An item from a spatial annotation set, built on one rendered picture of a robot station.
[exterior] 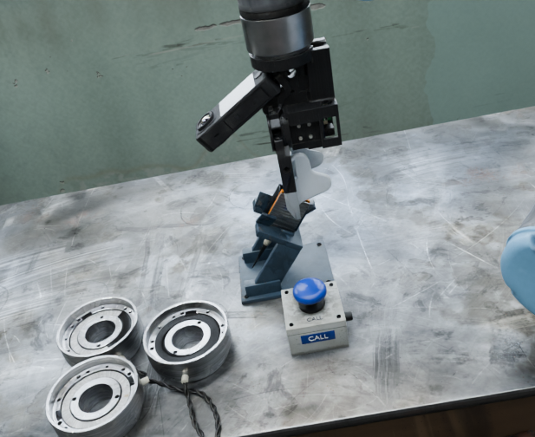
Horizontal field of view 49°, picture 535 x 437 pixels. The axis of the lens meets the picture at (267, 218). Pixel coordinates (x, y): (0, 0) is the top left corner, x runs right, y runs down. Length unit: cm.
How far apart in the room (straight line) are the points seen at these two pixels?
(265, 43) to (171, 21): 159
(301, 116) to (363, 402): 32
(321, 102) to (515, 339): 35
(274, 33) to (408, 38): 172
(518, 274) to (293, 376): 28
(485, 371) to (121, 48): 184
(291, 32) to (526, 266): 32
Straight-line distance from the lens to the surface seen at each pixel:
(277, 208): 75
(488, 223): 90
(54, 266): 100
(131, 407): 68
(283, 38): 63
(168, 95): 231
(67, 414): 72
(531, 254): 53
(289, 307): 71
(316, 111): 66
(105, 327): 81
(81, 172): 251
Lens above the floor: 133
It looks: 35 degrees down
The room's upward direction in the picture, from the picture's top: 12 degrees counter-clockwise
